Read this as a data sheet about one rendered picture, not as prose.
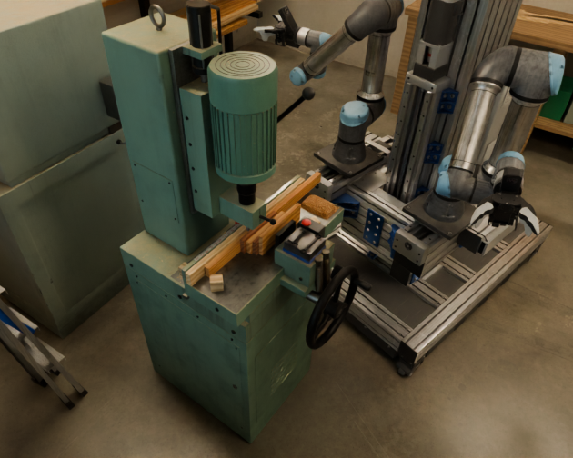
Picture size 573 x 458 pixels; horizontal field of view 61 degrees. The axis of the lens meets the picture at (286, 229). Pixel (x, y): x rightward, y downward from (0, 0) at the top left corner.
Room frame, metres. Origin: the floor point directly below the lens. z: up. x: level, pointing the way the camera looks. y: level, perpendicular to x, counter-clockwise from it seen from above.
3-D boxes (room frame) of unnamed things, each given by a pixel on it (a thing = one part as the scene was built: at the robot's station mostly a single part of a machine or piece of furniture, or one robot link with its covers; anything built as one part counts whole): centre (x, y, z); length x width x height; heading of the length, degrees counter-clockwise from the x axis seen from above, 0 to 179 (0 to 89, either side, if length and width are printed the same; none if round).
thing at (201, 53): (1.24, 0.24, 1.54); 0.08 x 0.08 x 0.17; 56
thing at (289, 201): (1.25, 0.06, 0.92); 0.62 x 0.02 x 0.04; 146
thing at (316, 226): (1.09, -0.06, 0.99); 0.13 x 0.11 x 0.06; 146
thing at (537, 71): (1.42, -0.73, 1.19); 0.15 x 0.12 x 0.55; 69
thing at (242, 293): (1.13, 0.01, 0.87); 0.61 x 0.30 x 0.06; 146
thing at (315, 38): (2.07, -0.11, 1.21); 0.11 x 0.08 x 0.09; 58
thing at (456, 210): (1.46, -0.60, 0.87); 0.15 x 0.15 x 0.10
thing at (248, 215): (1.17, 0.14, 1.03); 0.14 x 0.07 x 0.09; 56
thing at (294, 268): (1.08, -0.06, 0.92); 0.15 x 0.13 x 0.09; 146
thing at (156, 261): (1.23, 0.23, 0.76); 0.57 x 0.45 x 0.09; 56
